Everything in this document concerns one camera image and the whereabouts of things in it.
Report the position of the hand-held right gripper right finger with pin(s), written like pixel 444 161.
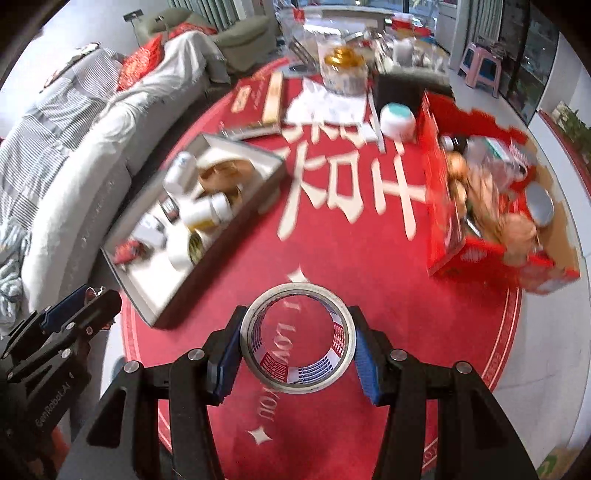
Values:
pixel 367 369

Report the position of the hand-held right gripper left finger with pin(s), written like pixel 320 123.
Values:
pixel 226 369

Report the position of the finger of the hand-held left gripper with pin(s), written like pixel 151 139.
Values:
pixel 64 308
pixel 99 309

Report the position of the grey cardboard tray box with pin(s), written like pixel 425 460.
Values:
pixel 147 295

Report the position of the red cigarette pack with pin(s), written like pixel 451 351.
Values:
pixel 129 251

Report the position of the white plug adapter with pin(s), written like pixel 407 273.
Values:
pixel 152 233

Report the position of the white masking tape roll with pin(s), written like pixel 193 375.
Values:
pixel 178 251

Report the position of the clear tape roll striped core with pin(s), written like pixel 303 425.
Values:
pixel 298 290

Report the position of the red cigarette box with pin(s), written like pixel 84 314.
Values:
pixel 170 210

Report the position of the white bottle yellow label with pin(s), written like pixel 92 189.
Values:
pixel 203 212

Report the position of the small white pill bottle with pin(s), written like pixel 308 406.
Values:
pixel 180 173

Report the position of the light striped cloth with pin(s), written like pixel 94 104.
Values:
pixel 11 277

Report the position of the red round table mat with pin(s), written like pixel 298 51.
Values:
pixel 351 258

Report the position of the light grey sofa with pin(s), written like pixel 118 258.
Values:
pixel 69 184

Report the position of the red cardboard box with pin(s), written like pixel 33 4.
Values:
pixel 443 221

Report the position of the green white carton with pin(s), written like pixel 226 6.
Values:
pixel 556 464

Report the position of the silver top can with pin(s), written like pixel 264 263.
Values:
pixel 540 205

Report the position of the white jar teal lid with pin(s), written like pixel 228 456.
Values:
pixel 397 124

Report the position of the red cushion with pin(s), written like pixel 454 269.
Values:
pixel 189 30
pixel 138 64

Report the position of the flat red gift box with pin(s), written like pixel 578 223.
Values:
pixel 249 99

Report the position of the white paper sheet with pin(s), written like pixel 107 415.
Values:
pixel 323 108

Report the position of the black box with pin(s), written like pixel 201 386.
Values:
pixel 401 87

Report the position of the glass jar gold lid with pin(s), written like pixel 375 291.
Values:
pixel 344 76

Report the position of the green armchair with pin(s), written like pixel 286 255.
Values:
pixel 240 37

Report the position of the white cup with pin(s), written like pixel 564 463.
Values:
pixel 404 53

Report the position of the green potted plant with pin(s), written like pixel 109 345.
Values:
pixel 575 124

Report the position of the pink plastic stool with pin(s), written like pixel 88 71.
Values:
pixel 482 55

